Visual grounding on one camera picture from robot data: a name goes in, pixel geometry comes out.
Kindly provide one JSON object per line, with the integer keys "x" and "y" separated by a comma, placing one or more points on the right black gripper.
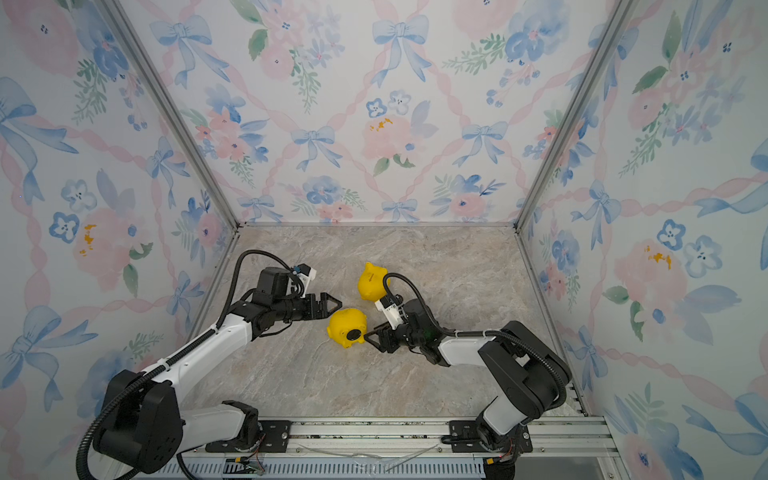
{"x": 382, "y": 332}

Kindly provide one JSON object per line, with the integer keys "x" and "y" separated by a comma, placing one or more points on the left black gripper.
{"x": 323, "y": 305}

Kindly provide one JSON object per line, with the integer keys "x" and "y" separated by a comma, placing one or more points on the yellow piggy bank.
{"x": 371, "y": 282}
{"x": 347, "y": 327}

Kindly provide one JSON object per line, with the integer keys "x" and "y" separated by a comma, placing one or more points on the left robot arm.
{"x": 141, "y": 423}

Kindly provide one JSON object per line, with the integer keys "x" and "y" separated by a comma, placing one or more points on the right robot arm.
{"x": 531, "y": 377}

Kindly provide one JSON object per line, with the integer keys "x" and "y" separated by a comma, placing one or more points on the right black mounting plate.
{"x": 471, "y": 437}

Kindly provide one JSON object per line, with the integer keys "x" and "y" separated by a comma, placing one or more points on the black mounting plate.
{"x": 471, "y": 437}
{"x": 264, "y": 436}

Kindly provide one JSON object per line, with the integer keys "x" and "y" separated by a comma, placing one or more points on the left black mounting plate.
{"x": 264, "y": 436}

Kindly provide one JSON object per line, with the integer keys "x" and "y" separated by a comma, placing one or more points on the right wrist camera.
{"x": 391, "y": 311}

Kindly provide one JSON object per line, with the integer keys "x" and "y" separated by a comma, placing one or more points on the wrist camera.
{"x": 391, "y": 311}
{"x": 305, "y": 273}

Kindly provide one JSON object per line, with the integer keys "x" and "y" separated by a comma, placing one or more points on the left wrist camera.
{"x": 305, "y": 273}

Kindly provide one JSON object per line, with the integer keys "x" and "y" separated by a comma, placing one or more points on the left aluminium corner post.
{"x": 117, "y": 19}

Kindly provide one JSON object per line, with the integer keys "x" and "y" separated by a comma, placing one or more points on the aluminium corner post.
{"x": 615, "y": 26}
{"x": 117, "y": 19}

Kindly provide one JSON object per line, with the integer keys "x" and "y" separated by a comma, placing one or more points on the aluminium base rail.
{"x": 408, "y": 448}

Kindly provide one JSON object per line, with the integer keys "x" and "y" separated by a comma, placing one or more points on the right aluminium corner post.
{"x": 615, "y": 26}

